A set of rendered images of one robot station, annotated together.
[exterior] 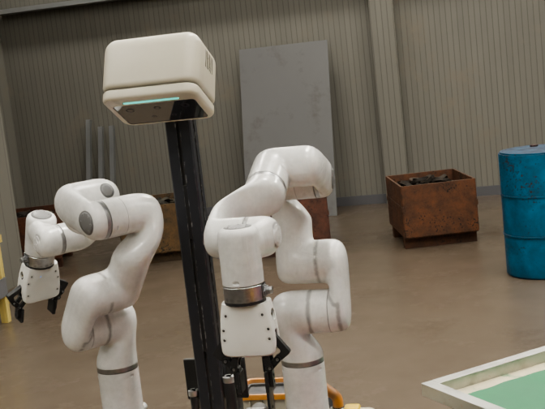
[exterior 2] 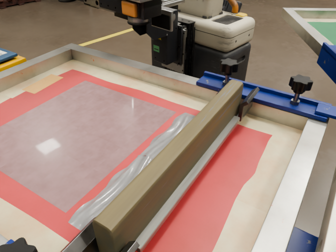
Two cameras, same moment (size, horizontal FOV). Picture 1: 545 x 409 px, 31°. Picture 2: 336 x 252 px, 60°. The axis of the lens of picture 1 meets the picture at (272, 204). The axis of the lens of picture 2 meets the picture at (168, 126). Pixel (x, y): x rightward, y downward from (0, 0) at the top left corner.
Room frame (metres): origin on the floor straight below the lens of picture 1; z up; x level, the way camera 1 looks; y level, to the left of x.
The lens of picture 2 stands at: (1.28, -0.60, 1.34)
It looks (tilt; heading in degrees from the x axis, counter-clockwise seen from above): 36 degrees down; 29
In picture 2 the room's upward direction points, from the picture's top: straight up
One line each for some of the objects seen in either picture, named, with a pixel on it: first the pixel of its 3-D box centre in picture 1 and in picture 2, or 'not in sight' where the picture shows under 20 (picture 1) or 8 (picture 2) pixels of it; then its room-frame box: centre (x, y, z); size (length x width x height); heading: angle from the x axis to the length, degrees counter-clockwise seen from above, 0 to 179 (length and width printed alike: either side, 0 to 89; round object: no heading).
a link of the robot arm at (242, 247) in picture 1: (251, 249); not in sight; (1.75, 0.05, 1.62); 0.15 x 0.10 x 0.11; 166
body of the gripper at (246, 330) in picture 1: (248, 324); not in sight; (1.71, 0.07, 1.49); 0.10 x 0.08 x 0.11; 76
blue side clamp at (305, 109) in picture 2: not in sight; (256, 103); (1.89, -0.49, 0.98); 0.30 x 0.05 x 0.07; 87
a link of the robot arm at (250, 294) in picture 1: (248, 290); not in sight; (1.71, 0.06, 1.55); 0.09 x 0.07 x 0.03; 76
